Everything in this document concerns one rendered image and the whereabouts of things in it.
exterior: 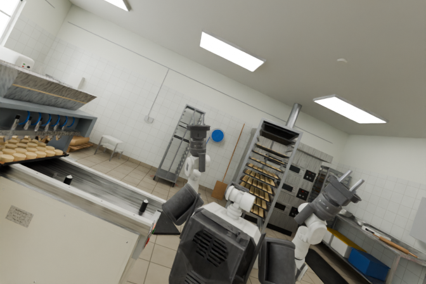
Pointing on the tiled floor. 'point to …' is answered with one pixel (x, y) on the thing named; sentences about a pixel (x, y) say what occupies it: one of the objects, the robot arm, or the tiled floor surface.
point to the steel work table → (384, 246)
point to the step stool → (110, 146)
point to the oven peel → (222, 180)
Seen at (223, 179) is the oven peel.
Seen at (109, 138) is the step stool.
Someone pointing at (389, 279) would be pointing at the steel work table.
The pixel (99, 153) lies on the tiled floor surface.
